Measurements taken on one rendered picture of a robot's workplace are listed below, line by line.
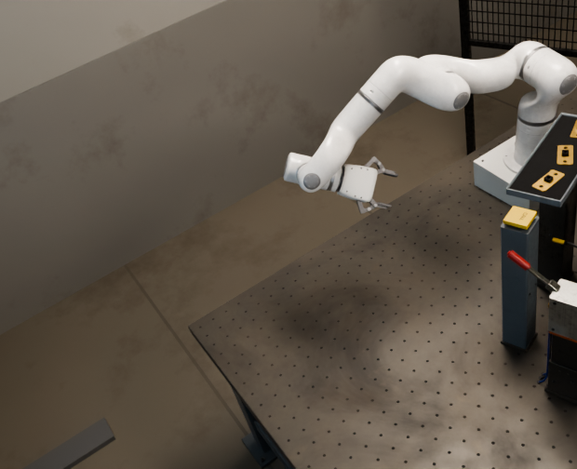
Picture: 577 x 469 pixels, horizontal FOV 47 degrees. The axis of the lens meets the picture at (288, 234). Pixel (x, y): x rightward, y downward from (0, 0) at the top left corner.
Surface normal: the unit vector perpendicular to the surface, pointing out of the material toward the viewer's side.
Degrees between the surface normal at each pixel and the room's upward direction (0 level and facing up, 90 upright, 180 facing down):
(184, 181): 90
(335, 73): 90
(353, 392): 0
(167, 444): 0
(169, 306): 0
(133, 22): 90
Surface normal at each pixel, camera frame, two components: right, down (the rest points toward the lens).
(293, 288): -0.22, -0.74
